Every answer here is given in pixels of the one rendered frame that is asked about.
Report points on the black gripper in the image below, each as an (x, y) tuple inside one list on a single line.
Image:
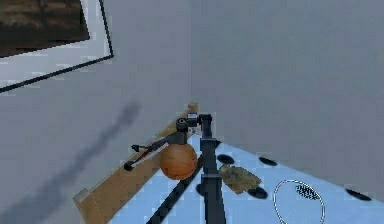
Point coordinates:
[(180, 135)]

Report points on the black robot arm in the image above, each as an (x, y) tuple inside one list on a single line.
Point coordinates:
[(210, 166)]

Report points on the orange basketball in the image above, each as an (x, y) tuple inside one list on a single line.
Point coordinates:
[(178, 162)]

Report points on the olive camouflage cloth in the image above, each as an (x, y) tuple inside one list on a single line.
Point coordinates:
[(238, 178)]

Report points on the black framed wall picture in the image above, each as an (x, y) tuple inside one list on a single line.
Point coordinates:
[(43, 26)]

